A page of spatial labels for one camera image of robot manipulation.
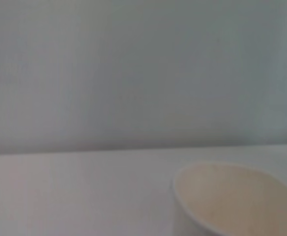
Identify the white paper cup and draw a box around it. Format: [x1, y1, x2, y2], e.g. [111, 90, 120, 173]
[171, 160, 287, 236]

